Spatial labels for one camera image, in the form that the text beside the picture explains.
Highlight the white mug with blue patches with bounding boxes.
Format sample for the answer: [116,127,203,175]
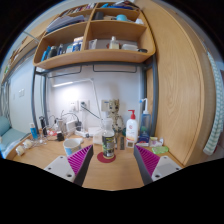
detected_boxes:
[62,137,84,157]

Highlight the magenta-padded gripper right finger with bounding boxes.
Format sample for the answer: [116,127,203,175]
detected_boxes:
[133,144,184,185]

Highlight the wooden wardrobe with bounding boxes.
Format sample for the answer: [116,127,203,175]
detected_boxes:
[134,0,218,168]

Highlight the wooden shelf unit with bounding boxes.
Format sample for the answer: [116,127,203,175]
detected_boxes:
[32,1,157,71]

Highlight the clear bottle with dark label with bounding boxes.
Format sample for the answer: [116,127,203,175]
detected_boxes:
[101,118,116,160]

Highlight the wooden loft bed rail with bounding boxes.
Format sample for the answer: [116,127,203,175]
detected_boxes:
[0,19,51,84]

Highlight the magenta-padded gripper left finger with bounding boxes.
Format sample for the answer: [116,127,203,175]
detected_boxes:
[43,144,95,187]

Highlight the small black jar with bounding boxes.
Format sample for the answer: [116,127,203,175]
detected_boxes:
[56,130,65,142]

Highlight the green packet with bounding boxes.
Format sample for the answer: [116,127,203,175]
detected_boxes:
[151,145,170,155]

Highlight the black electric shaver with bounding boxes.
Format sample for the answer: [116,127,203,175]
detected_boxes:
[39,115,48,136]

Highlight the blue spray bottle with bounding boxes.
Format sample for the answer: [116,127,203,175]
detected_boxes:
[138,97,152,144]

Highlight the flat round red coaster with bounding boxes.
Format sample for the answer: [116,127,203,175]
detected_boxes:
[96,151,117,164]

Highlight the white tissue pack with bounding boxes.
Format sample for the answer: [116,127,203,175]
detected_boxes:
[92,128,105,145]

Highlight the white pump bottle red top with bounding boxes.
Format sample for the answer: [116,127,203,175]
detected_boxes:
[125,109,139,149]

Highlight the white tape roll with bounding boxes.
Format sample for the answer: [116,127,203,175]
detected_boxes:
[14,144,26,157]
[22,138,34,149]

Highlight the white power strip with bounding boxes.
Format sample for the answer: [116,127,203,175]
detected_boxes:
[74,129,101,138]

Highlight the bed with teal bedding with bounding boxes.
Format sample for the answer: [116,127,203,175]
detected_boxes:
[0,115,31,159]

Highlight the small blue bottle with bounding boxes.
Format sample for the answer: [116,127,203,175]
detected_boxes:
[29,122,39,140]

